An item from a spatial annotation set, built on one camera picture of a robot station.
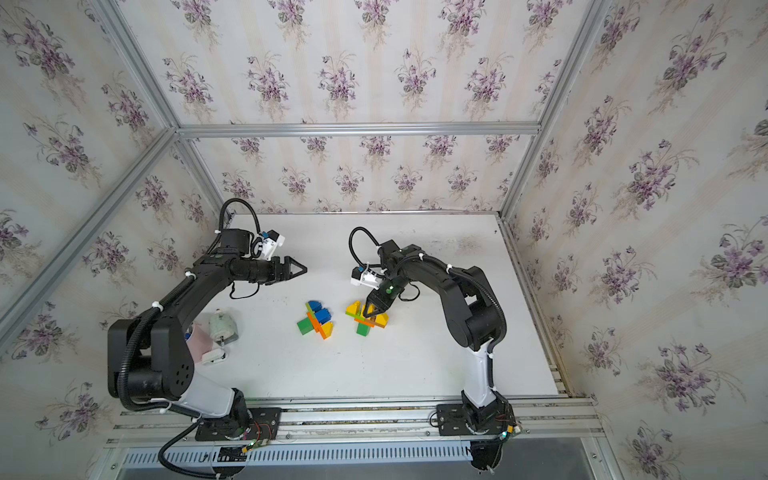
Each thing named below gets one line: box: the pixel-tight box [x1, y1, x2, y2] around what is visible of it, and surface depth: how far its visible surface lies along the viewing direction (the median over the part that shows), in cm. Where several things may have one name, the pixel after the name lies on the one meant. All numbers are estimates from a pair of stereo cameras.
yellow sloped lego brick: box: [321, 322, 334, 339], surface depth 90 cm
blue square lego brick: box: [315, 308, 332, 324], surface depth 93 cm
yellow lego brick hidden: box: [345, 300, 361, 315], surface depth 88 cm
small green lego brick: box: [296, 317, 314, 335], surface depth 91 cm
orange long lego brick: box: [307, 312, 327, 340], surface depth 90 cm
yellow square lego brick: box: [375, 313, 389, 328], surface depth 86 cm
